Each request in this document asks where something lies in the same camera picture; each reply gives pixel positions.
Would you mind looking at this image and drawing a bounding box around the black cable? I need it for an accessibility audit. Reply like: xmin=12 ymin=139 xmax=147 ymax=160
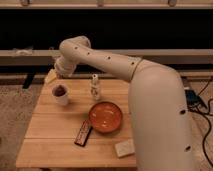
xmin=187 ymin=77 xmax=213 ymax=168

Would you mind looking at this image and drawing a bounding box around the wooden table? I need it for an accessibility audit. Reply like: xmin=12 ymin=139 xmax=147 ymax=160
xmin=16 ymin=79 xmax=136 ymax=168

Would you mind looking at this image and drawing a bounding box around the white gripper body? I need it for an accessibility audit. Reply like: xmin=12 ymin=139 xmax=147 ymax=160
xmin=54 ymin=57 xmax=76 ymax=77

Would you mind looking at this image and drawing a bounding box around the black power adapter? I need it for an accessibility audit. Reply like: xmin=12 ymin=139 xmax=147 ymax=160
xmin=185 ymin=89 xmax=200 ymax=107

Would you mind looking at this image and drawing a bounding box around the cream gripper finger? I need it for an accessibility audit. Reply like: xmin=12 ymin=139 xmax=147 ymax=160
xmin=44 ymin=69 xmax=57 ymax=84

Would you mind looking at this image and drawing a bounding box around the orange bowl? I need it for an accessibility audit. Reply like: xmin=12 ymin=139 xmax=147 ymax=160
xmin=88 ymin=101 xmax=123 ymax=133

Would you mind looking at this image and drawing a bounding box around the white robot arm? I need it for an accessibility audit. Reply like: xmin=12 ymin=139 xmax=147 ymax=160
xmin=54 ymin=36 xmax=195 ymax=171

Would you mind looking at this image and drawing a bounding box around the small clear bottle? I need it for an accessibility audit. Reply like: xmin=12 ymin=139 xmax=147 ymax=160
xmin=91 ymin=74 xmax=101 ymax=100

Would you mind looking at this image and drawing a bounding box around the dark chocolate bar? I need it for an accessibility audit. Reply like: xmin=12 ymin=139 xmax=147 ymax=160
xmin=74 ymin=120 xmax=92 ymax=147

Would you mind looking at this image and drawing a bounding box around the white sponge block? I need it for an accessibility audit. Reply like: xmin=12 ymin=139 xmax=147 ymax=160
xmin=115 ymin=139 xmax=135 ymax=158

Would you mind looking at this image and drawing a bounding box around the white cup with brown contents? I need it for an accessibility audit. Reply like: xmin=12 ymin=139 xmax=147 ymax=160
xmin=52 ymin=85 xmax=69 ymax=106

